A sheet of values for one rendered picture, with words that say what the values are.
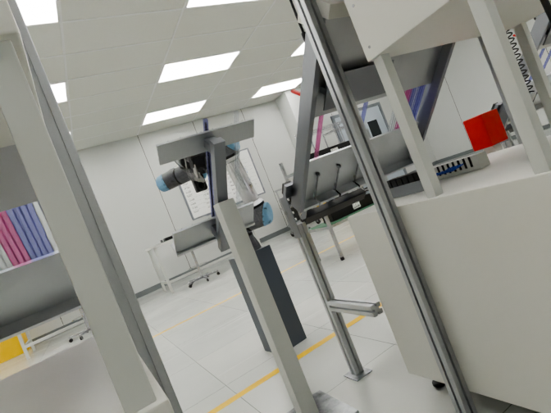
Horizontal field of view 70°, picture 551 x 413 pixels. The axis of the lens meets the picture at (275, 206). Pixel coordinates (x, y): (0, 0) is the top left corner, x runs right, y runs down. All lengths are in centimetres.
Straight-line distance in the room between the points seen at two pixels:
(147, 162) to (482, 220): 767
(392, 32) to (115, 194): 740
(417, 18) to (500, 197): 42
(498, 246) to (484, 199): 11
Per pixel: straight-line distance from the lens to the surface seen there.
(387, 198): 113
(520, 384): 120
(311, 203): 158
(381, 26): 105
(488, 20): 91
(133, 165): 827
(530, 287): 102
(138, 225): 806
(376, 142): 172
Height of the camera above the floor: 76
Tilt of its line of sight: 1 degrees down
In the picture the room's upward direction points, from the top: 22 degrees counter-clockwise
